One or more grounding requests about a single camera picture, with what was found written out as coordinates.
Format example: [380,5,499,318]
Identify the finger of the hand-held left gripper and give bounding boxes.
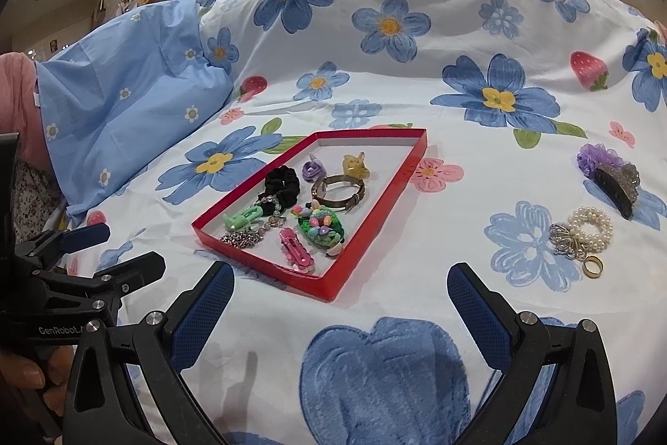
[31,251,168,317]
[15,222,112,264]

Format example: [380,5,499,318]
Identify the red shallow tray box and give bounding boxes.
[191,128,428,302]

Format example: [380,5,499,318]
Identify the yellow speckled hair claw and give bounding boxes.
[342,153,374,183]

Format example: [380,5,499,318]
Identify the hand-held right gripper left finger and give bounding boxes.
[61,261,236,445]

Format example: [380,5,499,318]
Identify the pink hair clip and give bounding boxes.
[278,227,318,275]

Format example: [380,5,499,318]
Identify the purple hair clip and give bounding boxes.
[301,153,327,183]

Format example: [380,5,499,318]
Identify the floral patterned clothing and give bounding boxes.
[10,161,66,237]

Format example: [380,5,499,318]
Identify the dark hair claw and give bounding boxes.
[594,162,641,221]

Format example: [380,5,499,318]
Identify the colourful beaded hair clip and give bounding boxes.
[293,204,348,258]

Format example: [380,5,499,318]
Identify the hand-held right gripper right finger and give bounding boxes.
[447,261,621,445]

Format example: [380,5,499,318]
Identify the green hair clip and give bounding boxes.
[222,205,266,232]

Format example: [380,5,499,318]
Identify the beaded charm bracelet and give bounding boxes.
[255,195,287,232]

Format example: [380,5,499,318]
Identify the silver chain bracelet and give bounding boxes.
[219,229,272,249]

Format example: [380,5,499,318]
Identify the purple frilly scrunchie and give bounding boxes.
[576,143,624,178]

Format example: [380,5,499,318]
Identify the floral printed bedsheet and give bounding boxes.
[68,0,667,445]

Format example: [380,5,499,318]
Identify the pearl bracelet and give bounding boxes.
[565,206,614,249]

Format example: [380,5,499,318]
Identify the pink cloth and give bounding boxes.
[0,52,41,164]

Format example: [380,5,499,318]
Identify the person's left hand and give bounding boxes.
[0,346,76,407]

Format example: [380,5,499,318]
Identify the light blue pillow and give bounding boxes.
[34,0,235,227]

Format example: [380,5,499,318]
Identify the black scrunchie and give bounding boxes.
[263,166,302,209]

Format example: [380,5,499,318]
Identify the silver wristwatch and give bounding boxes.
[311,174,366,212]

